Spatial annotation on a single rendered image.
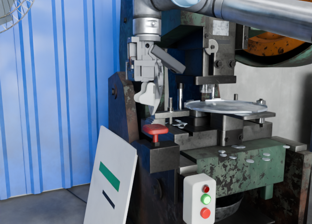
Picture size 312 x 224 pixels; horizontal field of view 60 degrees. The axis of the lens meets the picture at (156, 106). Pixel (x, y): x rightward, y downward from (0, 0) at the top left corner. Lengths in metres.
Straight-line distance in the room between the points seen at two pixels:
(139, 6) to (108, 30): 1.41
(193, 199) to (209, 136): 0.29
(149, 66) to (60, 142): 1.49
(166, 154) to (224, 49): 0.48
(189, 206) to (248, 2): 0.53
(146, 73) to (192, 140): 0.33
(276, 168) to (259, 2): 0.64
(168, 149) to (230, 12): 0.39
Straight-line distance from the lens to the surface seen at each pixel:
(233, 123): 0.99
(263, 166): 1.05
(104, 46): 2.10
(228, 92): 2.70
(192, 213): 0.78
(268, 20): 0.66
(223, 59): 1.02
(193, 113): 1.06
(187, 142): 0.93
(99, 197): 1.51
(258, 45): 1.37
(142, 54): 0.72
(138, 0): 0.73
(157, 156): 0.76
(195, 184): 0.74
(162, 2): 0.68
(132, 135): 1.21
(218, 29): 1.05
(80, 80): 2.06
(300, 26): 0.63
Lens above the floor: 0.93
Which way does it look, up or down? 9 degrees down
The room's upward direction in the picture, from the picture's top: straight up
